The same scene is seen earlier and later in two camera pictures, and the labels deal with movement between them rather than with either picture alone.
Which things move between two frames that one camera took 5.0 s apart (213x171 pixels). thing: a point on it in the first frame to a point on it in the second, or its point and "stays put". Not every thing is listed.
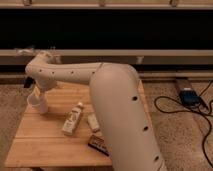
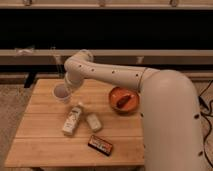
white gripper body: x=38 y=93 to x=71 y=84
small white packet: x=93 y=121 stays put
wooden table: x=66 y=136 stays put
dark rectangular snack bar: x=100 y=145 stays put
